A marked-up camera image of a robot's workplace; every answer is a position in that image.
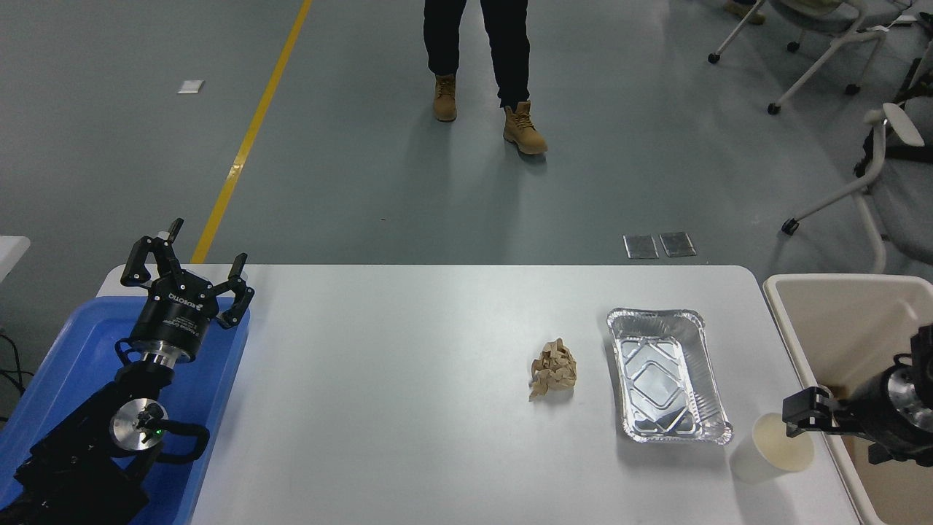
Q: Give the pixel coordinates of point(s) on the person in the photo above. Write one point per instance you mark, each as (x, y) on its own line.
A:
(745, 11)
(510, 51)

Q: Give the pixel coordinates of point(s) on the metal floor plate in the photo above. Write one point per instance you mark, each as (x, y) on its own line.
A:
(641, 247)
(678, 244)

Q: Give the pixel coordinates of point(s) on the large pale bin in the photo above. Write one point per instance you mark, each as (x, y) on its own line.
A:
(838, 328)

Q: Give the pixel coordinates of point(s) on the silver foil tray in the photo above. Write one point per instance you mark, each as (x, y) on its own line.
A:
(663, 375)

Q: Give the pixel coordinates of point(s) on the white wheeled office chair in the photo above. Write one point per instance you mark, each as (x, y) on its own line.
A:
(902, 125)
(816, 7)

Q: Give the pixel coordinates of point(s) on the small white side table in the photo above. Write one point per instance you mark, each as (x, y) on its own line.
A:
(9, 251)

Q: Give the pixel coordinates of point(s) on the white paper cup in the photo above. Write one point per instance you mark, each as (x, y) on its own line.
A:
(765, 446)

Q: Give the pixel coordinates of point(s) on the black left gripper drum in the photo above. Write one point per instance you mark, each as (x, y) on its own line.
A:
(177, 313)

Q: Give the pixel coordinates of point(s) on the crumpled tan paper ball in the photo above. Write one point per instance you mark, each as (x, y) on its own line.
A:
(554, 368)

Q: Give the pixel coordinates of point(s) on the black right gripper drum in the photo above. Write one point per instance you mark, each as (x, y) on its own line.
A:
(871, 415)

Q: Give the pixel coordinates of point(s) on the blue plastic tray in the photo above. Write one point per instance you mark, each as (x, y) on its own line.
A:
(80, 343)

